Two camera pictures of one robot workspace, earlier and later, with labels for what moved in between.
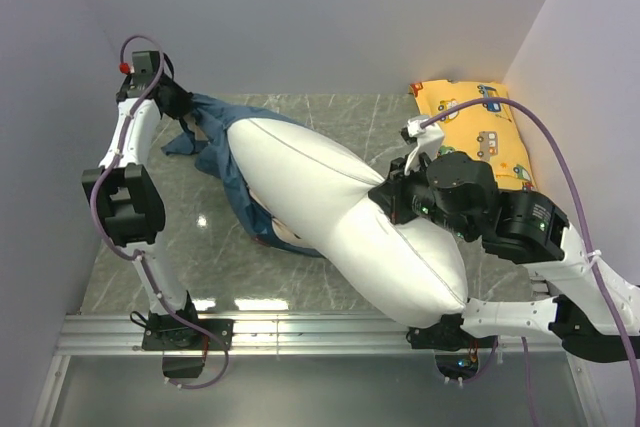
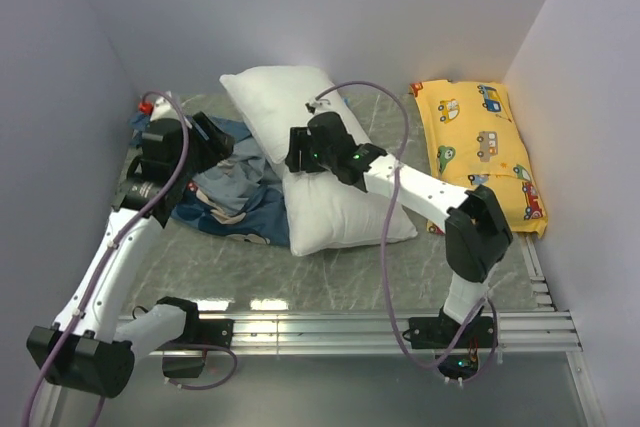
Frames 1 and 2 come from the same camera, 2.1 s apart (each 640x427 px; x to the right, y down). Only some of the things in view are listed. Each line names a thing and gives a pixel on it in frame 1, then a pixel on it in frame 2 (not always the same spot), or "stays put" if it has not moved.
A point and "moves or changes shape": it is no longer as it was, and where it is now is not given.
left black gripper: [182, 105] to [217, 146]
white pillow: [403, 266] to [322, 216]
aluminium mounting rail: [257, 335] stays put
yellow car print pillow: [489, 130] stays put
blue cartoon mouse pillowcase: [208, 119] moves or changes shape
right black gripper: [393, 193] to [301, 139]
